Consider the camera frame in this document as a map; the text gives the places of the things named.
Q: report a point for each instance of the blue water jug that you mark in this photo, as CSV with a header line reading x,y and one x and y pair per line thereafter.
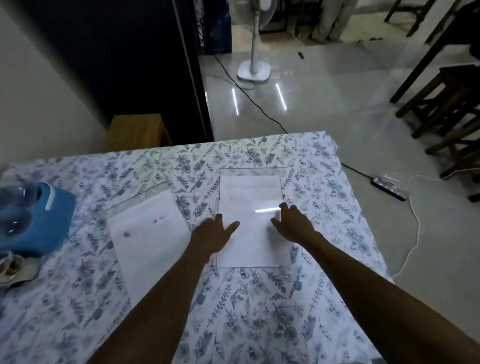
x,y
217,30

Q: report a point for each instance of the black refrigerator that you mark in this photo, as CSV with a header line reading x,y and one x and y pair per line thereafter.
x,y
131,56

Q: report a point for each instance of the white standing fan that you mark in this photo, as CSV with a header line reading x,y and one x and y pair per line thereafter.
x,y
255,56

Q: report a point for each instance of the person's right hand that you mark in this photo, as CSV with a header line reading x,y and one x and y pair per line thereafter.
x,y
296,227

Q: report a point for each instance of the dark wooden table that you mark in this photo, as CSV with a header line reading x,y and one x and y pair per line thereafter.
x,y
459,26

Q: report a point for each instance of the person's right forearm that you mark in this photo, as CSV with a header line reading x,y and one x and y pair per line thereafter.
x,y
375,303

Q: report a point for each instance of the person's left forearm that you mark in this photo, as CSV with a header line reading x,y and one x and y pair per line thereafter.
x,y
161,311

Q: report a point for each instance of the black power strip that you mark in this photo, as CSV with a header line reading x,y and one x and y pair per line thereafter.
x,y
390,188

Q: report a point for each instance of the person's left hand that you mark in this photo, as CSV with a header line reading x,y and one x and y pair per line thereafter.
x,y
210,236

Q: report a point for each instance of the menu paper with large dishes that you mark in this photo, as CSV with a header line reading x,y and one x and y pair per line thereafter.
x,y
247,195

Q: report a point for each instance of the table with floral cloth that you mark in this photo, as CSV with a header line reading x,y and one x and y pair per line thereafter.
x,y
262,318

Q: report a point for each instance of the small ceramic bowl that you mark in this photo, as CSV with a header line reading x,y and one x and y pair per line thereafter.
x,y
15,268

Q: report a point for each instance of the menu paper with red lanterns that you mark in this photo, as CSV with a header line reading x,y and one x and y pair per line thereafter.
x,y
150,247

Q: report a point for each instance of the light wooden stool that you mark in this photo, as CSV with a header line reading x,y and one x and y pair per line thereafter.
x,y
135,131

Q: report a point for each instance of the beige curtain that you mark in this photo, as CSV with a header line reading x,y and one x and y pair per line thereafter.
x,y
333,18

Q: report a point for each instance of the blue condiment caddy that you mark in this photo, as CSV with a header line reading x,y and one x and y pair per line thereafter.
x,y
56,225

